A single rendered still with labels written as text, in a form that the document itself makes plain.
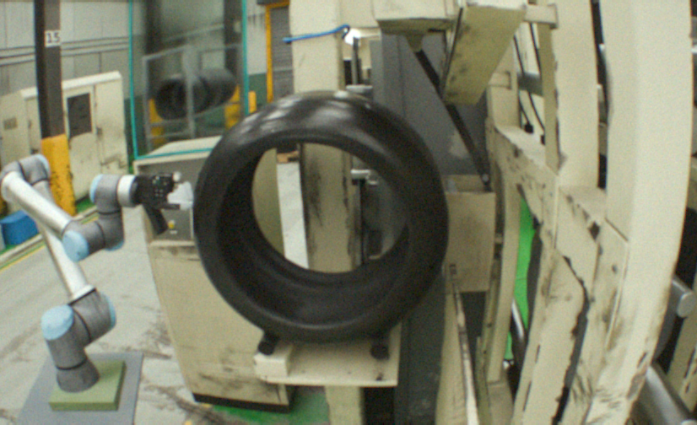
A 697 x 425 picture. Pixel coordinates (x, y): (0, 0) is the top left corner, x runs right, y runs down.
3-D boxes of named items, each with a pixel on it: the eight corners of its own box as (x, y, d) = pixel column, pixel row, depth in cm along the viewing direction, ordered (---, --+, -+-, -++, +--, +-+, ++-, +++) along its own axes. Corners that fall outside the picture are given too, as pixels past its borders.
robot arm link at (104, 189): (103, 201, 133) (101, 169, 129) (132, 204, 132) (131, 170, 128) (89, 210, 124) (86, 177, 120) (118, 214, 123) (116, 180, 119)
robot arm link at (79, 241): (-14, 164, 127) (77, 237, 109) (12, 157, 138) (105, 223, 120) (-12, 193, 131) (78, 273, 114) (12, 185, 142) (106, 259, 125)
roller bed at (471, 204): (440, 267, 163) (440, 174, 154) (483, 265, 162) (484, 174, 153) (443, 294, 145) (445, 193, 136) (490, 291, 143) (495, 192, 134)
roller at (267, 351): (280, 287, 154) (294, 282, 153) (287, 299, 155) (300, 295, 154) (253, 344, 121) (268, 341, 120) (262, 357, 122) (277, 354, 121)
